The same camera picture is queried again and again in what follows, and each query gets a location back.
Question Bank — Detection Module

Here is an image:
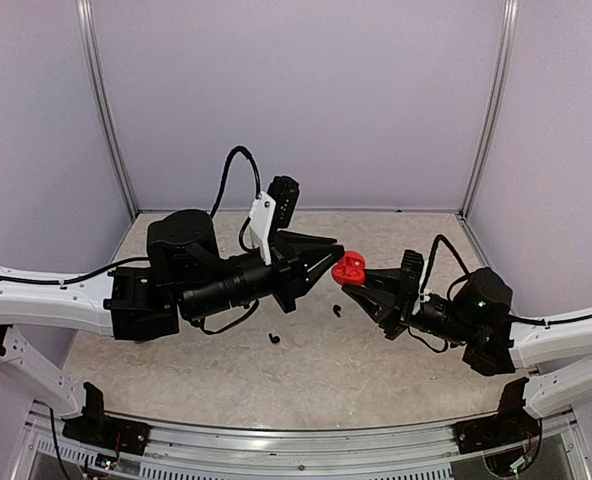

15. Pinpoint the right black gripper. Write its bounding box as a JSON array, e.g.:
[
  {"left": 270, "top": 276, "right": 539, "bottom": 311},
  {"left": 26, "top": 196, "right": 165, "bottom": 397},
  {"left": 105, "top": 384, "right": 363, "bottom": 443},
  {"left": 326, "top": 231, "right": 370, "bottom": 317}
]
[{"left": 342, "top": 269, "right": 476, "bottom": 347}]

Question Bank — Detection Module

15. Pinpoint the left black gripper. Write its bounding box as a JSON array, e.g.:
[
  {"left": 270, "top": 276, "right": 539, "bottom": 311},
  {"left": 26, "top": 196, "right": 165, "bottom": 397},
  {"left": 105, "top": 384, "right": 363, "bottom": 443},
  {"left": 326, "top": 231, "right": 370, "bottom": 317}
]
[{"left": 181, "top": 233, "right": 344, "bottom": 323}]

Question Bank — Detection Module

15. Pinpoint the red earbud charging case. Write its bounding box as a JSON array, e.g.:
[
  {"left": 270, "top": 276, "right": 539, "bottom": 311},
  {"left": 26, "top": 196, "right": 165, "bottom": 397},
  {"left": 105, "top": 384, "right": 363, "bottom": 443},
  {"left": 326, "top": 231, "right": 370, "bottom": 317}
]
[{"left": 331, "top": 251, "right": 366, "bottom": 286}]

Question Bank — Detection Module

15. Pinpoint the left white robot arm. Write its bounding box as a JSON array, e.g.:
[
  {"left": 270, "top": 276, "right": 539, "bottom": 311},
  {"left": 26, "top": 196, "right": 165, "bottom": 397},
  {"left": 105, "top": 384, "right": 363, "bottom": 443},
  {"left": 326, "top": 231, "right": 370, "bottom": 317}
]
[{"left": 0, "top": 209, "right": 344, "bottom": 445}]

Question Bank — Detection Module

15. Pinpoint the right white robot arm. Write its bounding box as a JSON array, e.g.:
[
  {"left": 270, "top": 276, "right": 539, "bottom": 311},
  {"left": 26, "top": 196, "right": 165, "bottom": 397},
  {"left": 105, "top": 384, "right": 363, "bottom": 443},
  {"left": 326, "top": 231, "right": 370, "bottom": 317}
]
[{"left": 332, "top": 267, "right": 592, "bottom": 444}]

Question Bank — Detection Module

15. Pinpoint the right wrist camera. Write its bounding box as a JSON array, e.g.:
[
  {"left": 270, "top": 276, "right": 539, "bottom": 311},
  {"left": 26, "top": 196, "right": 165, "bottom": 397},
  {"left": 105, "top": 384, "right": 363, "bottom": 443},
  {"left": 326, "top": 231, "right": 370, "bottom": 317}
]
[{"left": 400, "top": 249, "right": 424, "bottom": 296}]

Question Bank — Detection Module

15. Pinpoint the front aluminium rail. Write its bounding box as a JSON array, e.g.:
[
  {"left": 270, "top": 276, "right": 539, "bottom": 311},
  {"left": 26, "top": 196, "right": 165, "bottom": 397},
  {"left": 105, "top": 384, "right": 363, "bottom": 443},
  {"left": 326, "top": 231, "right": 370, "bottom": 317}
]
[{"left": 23, "top": 397, "right": 585, "bottom": 480}]

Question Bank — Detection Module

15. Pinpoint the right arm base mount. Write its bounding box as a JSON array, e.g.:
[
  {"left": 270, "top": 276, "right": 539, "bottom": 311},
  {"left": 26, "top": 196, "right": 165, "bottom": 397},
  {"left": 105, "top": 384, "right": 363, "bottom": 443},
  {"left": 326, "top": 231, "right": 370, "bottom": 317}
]
[{"left": 452, "top": 377, "right": 542, "bottom": 454}]

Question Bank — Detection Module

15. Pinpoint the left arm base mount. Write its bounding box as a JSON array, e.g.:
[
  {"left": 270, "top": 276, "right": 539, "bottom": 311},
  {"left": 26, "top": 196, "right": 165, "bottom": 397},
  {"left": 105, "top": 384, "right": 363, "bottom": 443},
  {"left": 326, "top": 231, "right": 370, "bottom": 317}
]
[{"left": 63, "top": 382, "right": 151, "bottom": 456}]

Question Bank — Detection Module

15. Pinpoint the right aluminium frame post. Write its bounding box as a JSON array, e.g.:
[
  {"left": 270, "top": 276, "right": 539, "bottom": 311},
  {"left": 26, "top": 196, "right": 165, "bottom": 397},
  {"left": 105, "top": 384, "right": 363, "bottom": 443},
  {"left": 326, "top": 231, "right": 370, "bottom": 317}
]
[{"left": 459, "top": 0, "right": 520, "bottom": 223}]

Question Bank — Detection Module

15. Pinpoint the aluminium frame post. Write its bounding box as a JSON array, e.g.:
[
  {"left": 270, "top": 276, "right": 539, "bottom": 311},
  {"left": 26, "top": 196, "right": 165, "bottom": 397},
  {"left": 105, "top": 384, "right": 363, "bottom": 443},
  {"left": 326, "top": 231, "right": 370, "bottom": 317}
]
[
  {"left": 459, "top": 0, "right": 520, "bottom": 223},
  {"left": 76, "top": 0, "right": 140, "bottom": 222}
]

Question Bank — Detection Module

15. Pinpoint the left aluminium frame post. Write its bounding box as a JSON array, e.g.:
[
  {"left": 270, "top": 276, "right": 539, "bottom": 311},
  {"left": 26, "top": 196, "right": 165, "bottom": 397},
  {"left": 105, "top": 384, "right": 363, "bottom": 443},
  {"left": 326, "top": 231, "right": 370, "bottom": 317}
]
[{"left": 76, "top": 0, "right": 140, "bottom": 222}]

